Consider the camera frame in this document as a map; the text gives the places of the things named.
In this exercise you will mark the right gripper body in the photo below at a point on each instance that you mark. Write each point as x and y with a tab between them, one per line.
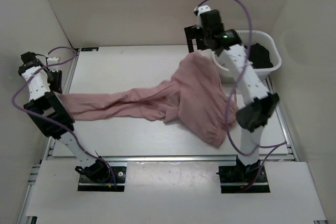
206	36

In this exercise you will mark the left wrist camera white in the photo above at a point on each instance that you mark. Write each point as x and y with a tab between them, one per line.
52	60

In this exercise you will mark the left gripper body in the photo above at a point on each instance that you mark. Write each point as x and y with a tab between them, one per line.
54	81

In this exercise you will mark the pink trousers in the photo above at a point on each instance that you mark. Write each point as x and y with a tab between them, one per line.
193	95

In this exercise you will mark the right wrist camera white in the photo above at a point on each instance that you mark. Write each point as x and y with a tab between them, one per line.
201	9

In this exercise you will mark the black label strip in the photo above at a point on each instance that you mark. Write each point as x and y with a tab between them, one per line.
89	49

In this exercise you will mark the white plastic basket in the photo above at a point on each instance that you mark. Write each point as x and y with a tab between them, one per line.
263	39

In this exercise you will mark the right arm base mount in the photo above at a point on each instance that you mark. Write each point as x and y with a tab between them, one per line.
241	178

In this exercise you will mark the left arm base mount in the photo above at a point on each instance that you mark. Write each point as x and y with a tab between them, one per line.
109	183

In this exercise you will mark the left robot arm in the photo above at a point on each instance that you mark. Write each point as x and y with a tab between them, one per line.
51	117

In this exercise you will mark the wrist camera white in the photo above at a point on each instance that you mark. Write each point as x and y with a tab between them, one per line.
52	60
201	9

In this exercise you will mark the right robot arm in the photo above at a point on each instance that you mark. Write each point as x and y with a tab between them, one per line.
260	103

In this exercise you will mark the black garment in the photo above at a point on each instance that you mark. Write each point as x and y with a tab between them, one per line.
260	57

